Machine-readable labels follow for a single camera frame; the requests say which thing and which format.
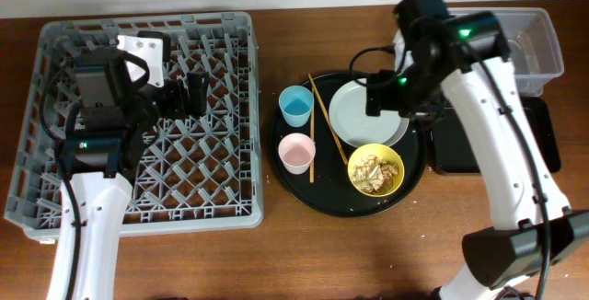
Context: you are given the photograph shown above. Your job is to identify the black rectangular tray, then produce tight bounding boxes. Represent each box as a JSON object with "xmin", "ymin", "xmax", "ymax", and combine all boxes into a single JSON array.
[{"xmin": 430, "ymin": 97, "xmax": 561, "ymax": 175}]

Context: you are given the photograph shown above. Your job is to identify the clear plastic bin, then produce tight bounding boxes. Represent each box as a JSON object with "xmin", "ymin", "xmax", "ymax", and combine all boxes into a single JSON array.
[{"xmin": 393, "ymin": 6, "xmax": 566, "ymax": 98}]

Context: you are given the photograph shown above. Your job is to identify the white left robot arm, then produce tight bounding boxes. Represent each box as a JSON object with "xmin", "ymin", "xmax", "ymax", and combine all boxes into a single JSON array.
[{"xmin": 47, "ymin": 49, "xmax": 210, "ymax": 299}]

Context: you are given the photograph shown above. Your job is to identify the grey round plate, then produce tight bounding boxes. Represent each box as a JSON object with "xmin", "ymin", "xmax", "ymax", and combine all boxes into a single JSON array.
[{"xmin": 329, "ymin": 81, "xmax": 410, "ymax": 147}]

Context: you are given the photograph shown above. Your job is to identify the food scraps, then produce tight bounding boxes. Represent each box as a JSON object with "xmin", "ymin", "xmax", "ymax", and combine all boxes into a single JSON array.
[{"xmin": 351, "ymin": 155, "xmax": 399, "ymax": 195}]

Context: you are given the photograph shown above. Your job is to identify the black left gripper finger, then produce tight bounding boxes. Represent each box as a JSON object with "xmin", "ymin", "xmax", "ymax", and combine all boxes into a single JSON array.
[
  {"xmin": 186, "ymin": 73, "xmax": 210, "ymax": 91},
  {"xmin": 186, "ymin": 89, "xmax": 207, "ymax": 117}
]

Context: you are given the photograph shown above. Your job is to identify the pink plastic cup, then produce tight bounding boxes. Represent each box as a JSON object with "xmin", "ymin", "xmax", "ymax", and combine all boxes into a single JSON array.
[{"xmin": 278, "ymin": 133, "xmax": 316, "ymax": 175}]

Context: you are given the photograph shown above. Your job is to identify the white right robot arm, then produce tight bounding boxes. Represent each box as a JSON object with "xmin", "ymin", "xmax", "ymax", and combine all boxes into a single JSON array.
[{"xmin": 365, "ymin": 0, "xmax": 588, "ymax": 299}]

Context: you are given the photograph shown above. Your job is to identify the round black tray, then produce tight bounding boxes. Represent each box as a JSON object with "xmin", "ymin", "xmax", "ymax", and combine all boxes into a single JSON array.
[{"xmin": 267, "ymin": 70, "xmax": 428, "ymax": 219}]

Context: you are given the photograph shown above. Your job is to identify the light blue plastic cup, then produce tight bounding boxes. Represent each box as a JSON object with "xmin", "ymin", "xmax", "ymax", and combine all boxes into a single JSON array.
[{"xmin": 278, "ymin": 86, "xmax": 314, "ymax": 128}]

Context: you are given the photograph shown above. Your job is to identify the grey dishwasher rack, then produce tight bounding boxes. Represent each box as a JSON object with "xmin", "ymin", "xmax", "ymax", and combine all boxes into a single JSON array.
[{"xmin": 4, "ymin": 12, "xmax": 263, "ymax": 242}]

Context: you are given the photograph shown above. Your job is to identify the yellow bowl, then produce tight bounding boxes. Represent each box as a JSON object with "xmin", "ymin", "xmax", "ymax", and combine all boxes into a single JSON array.
[{"xmin": 348, "ymin": 144, "xmax": 405, "ymax": 198}]

